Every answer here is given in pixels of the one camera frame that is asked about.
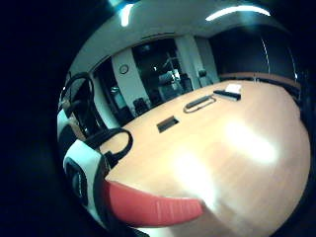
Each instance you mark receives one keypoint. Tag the red ribbed plastic object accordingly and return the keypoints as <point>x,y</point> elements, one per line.
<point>148,207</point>

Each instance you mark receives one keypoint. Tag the black office chair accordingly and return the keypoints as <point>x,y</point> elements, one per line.
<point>141,106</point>
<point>202,73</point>

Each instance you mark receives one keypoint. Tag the long ceiling light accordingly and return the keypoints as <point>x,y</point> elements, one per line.
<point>125,15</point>
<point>237,11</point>

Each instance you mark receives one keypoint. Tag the flat black device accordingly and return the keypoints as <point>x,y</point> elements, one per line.
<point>227,94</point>

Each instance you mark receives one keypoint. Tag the white paper sheet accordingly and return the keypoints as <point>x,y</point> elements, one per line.
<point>233,88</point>

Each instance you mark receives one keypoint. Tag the long wooden sideboard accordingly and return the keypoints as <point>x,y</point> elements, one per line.
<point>260,77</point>

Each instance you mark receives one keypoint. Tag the round wall clock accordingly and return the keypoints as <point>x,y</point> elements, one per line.
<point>123,69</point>

